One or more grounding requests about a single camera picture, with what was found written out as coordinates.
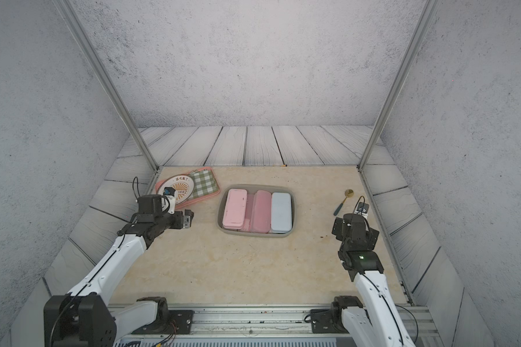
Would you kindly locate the left aluminium frame post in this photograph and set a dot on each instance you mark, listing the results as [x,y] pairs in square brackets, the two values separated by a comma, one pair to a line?
[81,38]

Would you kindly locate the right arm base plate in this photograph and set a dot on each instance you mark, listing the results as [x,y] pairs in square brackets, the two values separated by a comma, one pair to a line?
[322,322]

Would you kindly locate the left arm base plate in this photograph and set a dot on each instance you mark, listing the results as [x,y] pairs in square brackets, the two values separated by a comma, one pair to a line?
[171,322]

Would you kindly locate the grey plastic storage box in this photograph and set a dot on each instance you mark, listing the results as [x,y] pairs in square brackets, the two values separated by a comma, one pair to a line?
[252,189]

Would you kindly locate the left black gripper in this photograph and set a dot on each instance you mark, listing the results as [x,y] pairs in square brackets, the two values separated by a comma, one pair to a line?
[187,219]

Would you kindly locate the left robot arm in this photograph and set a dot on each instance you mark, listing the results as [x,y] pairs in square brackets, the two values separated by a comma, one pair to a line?
[81,317]

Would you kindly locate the round orange patterned plate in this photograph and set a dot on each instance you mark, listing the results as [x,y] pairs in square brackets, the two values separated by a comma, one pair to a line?
[181,187]

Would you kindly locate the translucent pink pencil case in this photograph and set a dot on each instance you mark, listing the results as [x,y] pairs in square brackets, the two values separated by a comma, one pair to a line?
[248,213]

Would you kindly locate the green checked cloth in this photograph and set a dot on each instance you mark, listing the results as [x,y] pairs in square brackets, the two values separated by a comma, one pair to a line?
[205,183]

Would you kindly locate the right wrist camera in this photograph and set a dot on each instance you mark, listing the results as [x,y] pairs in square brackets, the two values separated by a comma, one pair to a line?
[362,209]

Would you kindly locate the pink plastic tray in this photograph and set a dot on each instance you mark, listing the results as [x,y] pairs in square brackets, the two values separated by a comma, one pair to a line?
[189,201]

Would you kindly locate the gold spoon teal handle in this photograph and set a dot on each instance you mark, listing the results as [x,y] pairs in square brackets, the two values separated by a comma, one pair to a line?
[349,193]

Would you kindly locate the aluminium frame post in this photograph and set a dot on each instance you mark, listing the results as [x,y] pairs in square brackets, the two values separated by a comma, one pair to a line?
[411,52]
[81,38]

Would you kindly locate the right aluminium frame post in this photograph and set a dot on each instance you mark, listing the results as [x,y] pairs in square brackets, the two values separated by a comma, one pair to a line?
[411,52]

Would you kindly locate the aluminium front rail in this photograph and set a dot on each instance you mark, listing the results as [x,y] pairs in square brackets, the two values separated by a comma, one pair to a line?
[276,326]

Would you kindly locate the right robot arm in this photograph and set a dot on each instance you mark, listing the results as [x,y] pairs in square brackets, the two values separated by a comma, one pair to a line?
[371,319]

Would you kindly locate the light blue pencil case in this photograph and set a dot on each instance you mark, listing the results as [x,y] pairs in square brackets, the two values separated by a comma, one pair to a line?
[281,213]

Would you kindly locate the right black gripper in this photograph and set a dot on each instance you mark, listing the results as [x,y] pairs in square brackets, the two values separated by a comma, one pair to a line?
[338,228]

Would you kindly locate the opaque pink pencil case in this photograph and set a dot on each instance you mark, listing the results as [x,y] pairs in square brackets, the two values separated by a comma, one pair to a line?
[235,209]

